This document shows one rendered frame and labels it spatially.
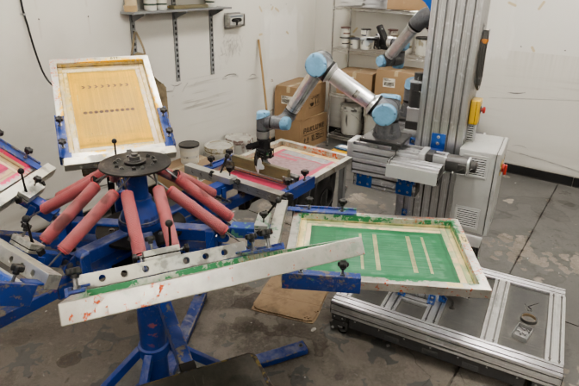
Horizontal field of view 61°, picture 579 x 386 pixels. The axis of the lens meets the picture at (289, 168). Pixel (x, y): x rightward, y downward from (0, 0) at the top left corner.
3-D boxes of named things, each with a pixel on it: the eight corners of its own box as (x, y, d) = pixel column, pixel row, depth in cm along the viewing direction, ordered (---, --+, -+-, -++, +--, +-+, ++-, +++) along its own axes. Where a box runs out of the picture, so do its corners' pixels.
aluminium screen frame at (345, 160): (281, 143, 350) (281, 138, 349) (354, 161, 319) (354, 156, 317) (201, 177, 290) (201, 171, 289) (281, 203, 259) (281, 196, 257)
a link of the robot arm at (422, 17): (427, 17, 280) (379, 72, 318) (439, 17, 286) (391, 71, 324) (417, 2, 283) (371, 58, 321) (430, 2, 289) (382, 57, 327)
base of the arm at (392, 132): (403, 133, 273) (405, 116, 269) (395, 141, 260) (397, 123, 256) (377, 129, 279) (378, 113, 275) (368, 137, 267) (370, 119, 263)
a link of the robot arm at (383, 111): (404, 107, 255) (318, 45, 258) (401, 114, 242) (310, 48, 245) (389, 124, 261) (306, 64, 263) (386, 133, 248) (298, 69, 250)
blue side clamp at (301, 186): (307, 185, 285) (308, 174, 282) (314, 187, 282) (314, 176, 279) (276, 202, 262) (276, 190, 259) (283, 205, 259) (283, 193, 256)
